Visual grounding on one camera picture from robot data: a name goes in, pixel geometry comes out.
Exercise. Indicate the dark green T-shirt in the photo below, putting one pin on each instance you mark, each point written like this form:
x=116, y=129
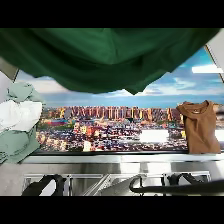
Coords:
x=100, y=56

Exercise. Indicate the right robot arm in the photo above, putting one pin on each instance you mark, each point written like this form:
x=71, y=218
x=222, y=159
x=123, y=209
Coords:
x=181, y=179

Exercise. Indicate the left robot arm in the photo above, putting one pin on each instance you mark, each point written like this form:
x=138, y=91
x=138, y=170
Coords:
x=43, y=186

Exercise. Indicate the brown T-shirt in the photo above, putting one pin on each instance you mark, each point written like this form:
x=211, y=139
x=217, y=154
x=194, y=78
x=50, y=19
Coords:
x=200, y=130

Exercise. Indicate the white garment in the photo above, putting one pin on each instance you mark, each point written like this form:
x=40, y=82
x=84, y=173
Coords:
x=20, y=115

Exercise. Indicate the pale green garment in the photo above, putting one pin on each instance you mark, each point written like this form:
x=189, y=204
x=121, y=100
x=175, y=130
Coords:
x=21, y=90
x=16, y=145

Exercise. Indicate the silver frame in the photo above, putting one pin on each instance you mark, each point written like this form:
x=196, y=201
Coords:
x=100, y=166

